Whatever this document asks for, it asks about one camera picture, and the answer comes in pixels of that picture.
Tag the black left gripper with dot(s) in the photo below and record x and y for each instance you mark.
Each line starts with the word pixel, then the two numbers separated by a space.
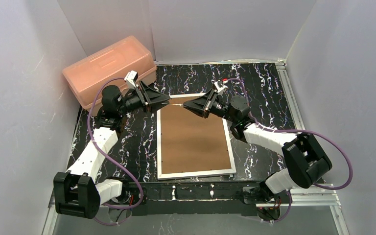
pixel 143 97

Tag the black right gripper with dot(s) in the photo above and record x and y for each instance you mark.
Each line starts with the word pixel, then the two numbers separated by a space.
pixel 209 104

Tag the clear grey screwdriver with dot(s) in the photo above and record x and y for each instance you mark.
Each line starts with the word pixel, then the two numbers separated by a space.
pixel 171 104

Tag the white picture frame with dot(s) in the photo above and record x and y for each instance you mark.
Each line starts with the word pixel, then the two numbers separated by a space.
pixel 191 146

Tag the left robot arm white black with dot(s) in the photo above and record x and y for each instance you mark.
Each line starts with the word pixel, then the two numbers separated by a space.
pixel 75 191

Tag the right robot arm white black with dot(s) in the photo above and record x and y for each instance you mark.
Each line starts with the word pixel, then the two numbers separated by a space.
pixel 248 131

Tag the translucent orange plastic box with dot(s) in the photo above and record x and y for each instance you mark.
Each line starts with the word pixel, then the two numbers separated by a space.
pixel 86 76

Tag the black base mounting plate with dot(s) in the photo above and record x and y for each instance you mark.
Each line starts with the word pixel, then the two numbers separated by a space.
pixel 219 197

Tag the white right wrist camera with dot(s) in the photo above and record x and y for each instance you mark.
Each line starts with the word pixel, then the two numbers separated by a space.
pixel 220 86

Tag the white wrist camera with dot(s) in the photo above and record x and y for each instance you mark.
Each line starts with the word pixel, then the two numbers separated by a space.
pixel 131 79
pixel 220 86

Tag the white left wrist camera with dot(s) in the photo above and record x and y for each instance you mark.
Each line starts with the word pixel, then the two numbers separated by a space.
pixel 131 79

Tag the aluminium right side rail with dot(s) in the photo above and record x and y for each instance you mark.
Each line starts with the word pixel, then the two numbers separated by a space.
pixel 290 94

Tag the aluminium rail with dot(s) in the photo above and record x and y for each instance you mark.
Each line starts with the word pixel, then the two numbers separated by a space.
pixel 314 211
pixel 290 94

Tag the aluminium front rail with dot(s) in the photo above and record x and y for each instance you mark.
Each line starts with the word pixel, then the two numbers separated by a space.
pixel 314 211

